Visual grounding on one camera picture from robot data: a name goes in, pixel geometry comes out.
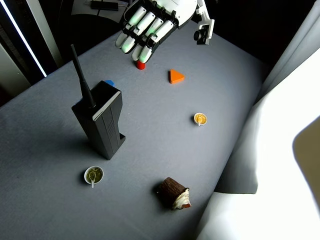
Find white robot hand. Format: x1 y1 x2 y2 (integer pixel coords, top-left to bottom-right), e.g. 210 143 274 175
114 0 201 63

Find black walkie-talkie toy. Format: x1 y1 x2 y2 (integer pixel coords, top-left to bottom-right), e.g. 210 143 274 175
70 44 127 161

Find black flat box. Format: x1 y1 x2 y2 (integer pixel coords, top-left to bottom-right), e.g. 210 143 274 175
90 0 120 11

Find orange triangle block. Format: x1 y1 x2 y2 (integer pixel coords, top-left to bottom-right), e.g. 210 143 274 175
168 69 186 85

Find small white latte cup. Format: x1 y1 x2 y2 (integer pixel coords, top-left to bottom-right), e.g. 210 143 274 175
193 112 208 127

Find grey tablecloth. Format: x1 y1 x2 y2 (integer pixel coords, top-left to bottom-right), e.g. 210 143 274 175
0 19 270 240

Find white light strip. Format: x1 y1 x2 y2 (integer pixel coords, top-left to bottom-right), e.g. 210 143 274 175
0 0 48 78

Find white curtain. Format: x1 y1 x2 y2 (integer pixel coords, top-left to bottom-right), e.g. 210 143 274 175
197 0 320 240

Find green soup bowl with spoon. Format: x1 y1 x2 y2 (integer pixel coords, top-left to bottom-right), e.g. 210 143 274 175
83 165 105 189

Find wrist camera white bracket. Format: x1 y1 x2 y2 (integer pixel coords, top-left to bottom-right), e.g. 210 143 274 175
193 0 216 46

